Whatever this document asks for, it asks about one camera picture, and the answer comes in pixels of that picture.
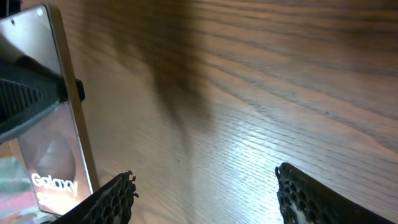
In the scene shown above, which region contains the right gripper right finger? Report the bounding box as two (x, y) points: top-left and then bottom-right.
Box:
(275, 162), (393, 224)

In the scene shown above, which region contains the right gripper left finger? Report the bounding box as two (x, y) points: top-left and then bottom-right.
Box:
(52, 171), (139, 224)

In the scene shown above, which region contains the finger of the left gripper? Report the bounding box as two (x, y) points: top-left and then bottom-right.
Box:
(1, 56), (69, 143)

